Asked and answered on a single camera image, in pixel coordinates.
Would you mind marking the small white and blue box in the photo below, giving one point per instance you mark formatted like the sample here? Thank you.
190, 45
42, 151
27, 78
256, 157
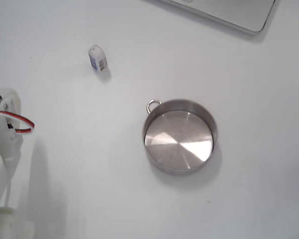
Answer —
97, 57

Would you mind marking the silver laptop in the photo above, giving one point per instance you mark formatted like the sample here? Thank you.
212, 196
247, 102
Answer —
229, 12

